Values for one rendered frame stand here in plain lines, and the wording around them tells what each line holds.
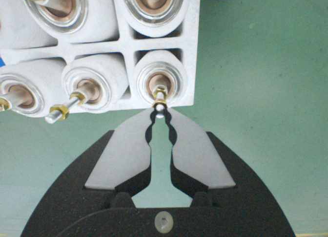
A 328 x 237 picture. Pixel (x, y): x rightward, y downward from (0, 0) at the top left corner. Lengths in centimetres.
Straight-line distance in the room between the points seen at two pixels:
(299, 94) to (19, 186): 156
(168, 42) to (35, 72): 23
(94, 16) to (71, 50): 12
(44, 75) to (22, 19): 8
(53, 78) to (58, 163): 64
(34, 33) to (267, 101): 71
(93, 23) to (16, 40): 13
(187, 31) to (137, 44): 10
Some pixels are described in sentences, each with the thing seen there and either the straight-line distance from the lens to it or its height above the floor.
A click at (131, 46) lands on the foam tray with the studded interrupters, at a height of 18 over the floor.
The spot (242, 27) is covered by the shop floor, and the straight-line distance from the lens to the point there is 52.
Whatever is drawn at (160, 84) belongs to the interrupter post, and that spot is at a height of 28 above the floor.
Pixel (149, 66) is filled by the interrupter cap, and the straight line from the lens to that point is 20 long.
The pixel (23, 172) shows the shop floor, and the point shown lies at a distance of 110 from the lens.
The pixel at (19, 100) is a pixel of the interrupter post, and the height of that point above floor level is 27.
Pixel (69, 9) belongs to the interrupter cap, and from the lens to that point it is 24.
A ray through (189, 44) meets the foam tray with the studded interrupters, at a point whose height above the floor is 18.
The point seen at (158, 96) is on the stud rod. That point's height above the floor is 31.
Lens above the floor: 45
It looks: 60 degrees down
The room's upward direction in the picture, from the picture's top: 176 degrees clockwise
